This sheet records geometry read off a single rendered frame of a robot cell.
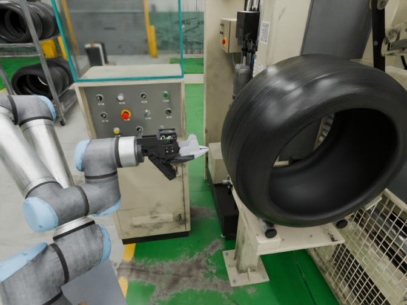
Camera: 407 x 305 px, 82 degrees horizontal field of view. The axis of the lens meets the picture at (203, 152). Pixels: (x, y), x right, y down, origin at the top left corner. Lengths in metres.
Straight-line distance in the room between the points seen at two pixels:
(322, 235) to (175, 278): 1.09
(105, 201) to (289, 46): 0.82
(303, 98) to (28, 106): 0.99
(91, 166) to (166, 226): 1.26
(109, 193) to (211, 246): 1.36
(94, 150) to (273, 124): 0.48
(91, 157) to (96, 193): 0.10
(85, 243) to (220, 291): 1.05
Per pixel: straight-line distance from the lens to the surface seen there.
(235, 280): 1.82
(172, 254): 1.96
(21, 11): 4.05
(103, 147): 0.71
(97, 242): 1.03
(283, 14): 0.98
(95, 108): 1.44
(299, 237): 1.08
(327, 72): 0.70
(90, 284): 1.24
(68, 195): 0.71
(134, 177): 1.58
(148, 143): 0.69
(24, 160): 0.83
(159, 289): 1.83
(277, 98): 0.65
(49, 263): 0.99
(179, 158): 0.69
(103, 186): 0.73
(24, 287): 0.98
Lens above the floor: 1.60
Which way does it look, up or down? 32 degrees down
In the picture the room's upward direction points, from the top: straight up
